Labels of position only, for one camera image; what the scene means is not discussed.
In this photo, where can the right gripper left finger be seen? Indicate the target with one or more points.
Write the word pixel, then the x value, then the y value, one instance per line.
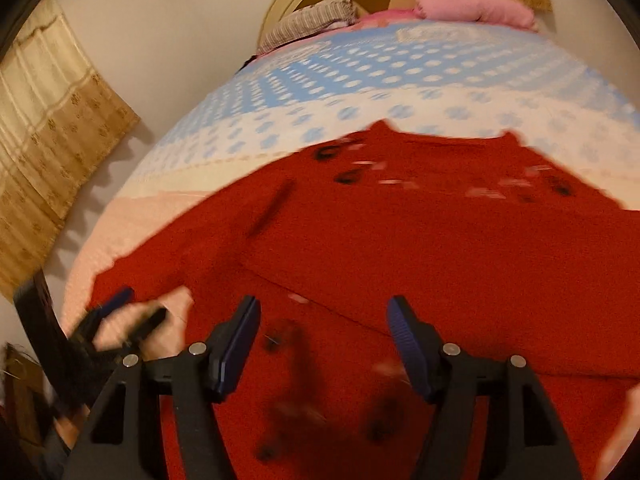
pixel 122 437

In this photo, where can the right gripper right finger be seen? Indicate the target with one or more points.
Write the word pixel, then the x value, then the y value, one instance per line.
pixel 524 437

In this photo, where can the polka dot bed cover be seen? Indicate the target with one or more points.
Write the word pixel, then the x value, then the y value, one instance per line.
pixel 453 81

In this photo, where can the beige side window curtain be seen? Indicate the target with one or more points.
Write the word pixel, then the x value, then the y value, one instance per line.
pixel 59 121

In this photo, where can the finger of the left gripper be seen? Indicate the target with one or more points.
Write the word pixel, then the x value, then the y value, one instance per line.
pixel 144 328
pixel 91 322

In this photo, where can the striped pillow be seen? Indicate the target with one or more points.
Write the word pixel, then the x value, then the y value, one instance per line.
pixel 307 22

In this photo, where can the red knitted sweater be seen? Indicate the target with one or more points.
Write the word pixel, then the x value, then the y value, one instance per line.
pixel 503 252

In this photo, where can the pink pillow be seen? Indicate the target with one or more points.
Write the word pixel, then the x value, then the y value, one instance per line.
pixel 511 13

